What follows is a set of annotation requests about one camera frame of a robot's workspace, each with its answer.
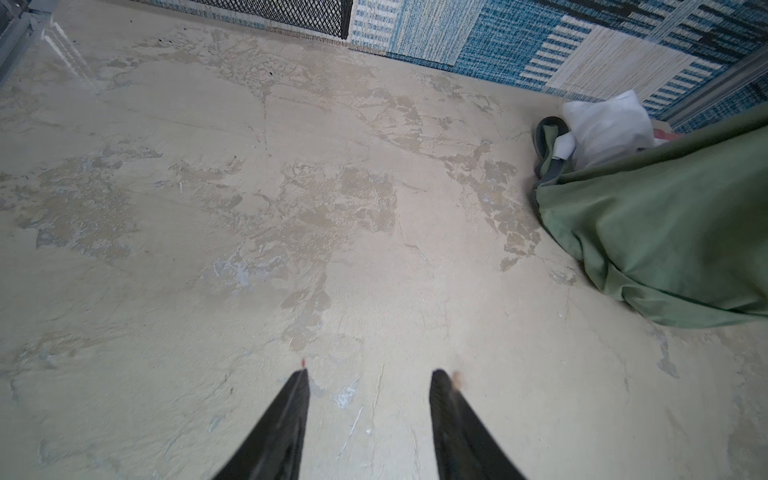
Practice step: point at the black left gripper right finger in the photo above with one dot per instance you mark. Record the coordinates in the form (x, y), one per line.
(464, 448)

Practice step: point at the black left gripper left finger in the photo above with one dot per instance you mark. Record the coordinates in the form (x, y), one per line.
(273, 448)

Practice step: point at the green cloth with grey trim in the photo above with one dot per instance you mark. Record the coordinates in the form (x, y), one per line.
(678, 232)

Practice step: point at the white cloth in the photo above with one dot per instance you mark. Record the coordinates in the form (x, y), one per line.
(603, 132)

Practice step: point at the red cloth with grey trim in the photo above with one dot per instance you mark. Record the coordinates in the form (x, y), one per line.
(663, 132)

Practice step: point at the black wire shelf rack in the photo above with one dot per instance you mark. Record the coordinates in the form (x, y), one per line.
(331, 17)

